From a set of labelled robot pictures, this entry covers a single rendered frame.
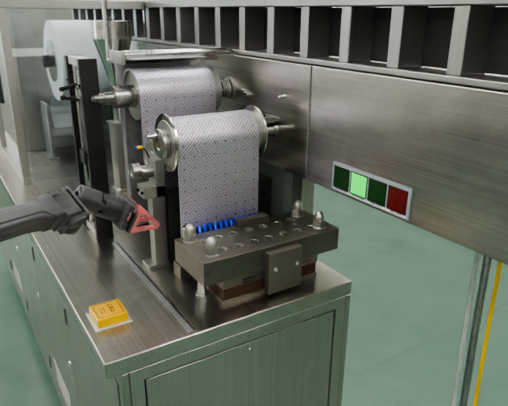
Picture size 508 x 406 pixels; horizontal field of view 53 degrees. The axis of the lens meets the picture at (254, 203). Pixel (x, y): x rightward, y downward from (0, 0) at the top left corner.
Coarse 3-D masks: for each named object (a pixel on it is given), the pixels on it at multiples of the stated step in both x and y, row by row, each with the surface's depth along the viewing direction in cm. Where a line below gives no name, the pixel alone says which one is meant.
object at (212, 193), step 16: (256, 160) 139; (192, 176) 130; (208, 176) 133; (224, 176) 135; (240, 176) 138; (256, 176) 141; (192, 192) 131; (208, 192) 134; (224, 192) 137; (240, 192) 139; (256, 192) 142; (192, 208) 133; (208, 208) 135; (224, 208) 138; (240, 208) 141; (256, 208) 144; (192, 224) 134
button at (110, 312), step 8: (96, 304) 119; (104, 304) 119; (112, 304) 119; (120, 304) 119; (96, 312) 116; (104, 312) 116; (112, 312) 116; (120, 312) 116; (96, 320) 114; (104, 320) 114; (112, 320) 115; (120, 320) 116
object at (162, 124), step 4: (252, 112) 140; (256, 116) 139; (256, 120) 138; (160, 124) 130; (164, 124) 128; (168, 124) 126; (260, 124) 138; (160, 128) 131; (168, 128) 127; (260, 128) 138; (168, 132) 127; (172, 132) 125; (260, 132) 138; (172, 136) 125; (260, 136) 138; (172, 140) 126; (260, 140) 139; (172, 144) 126; (260, 144) 140; (172, 148) 127; (172, 152) 127; (172, 156) 128; (164, 160) 132; (168, 160) 130; (172, 160) 128; (168, 164) 131
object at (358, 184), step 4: (352, 172) 121; (352, 176) 121; (356, 176) 120; (360, 176) 119; (352, 180) 122; (356, 180) 120; (360, 180) 119; (364, 180) 118; (352, 184) 122; (356, 184) 121; (360, 184) 120; (364, 184) 118; (352, 188) 122; (356, 188) 121; (360, 188) 120; (364, 188) 119; (352, 192) 122; (356, 192) 121; (360, 192) 120; (364, 192) 119; (360, 196) 120; (364, 196) 119
